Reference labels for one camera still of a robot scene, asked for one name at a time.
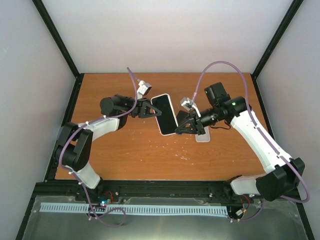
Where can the black right corner post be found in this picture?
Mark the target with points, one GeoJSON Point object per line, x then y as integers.
{"type": "Point", "coordinates": [277, 36]}

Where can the light blue slotted cable duct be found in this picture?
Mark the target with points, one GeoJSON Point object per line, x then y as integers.
{"type": "Point", "coordinates": [136, 210]}

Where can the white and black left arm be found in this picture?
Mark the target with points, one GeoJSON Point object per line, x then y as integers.
{"type": "Point", "coordinates": [73, 147]}

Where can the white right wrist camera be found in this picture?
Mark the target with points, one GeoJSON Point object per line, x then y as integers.
{"type": "Point", "coordinates": [189, 105]}

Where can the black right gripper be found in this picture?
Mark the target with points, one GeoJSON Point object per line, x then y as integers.
{"type": "Point", "coordinates": [199, 130]}

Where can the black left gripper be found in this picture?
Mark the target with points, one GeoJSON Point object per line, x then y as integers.
{"type": "Point", "coordinates": [142, 103]}

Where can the small black phone white case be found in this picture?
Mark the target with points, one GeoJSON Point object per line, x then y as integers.
{"type": "Point", "coordinates": [167, 121]}

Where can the black aluminium frame rail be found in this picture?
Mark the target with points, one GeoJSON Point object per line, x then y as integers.
{"type": "Point", "coordinates": [211, 191]}

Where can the black left corner post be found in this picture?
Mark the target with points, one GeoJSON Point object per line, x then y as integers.
{"type": "Point", "coordinates": [47, 20]}

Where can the black corner post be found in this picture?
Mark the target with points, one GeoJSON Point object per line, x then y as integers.
{"type": "Point", "coordinates": [277, 36]}
{"type": "Point", "coordinates": [47, 20]}

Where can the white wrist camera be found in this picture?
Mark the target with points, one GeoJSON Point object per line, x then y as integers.
{"type": "Point", "coordinates": [143, 89]}
{"type": "Point", "coordinates": [189, 105]}

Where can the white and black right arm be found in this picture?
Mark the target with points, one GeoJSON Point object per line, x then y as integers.
{"type": "Point", "coordinates": [282, 173]}

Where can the white silicone phone case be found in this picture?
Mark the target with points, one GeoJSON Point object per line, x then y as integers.
{"type": "Point", "coordinates": [203, 138]}

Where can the grey metal front plate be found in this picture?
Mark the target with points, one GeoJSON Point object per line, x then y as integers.
{"type": "Point", "coordinates": [277, 220]}

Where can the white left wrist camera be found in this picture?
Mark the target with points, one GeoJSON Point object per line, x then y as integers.
{"type": "Point", "coordinates": [143, 89]}

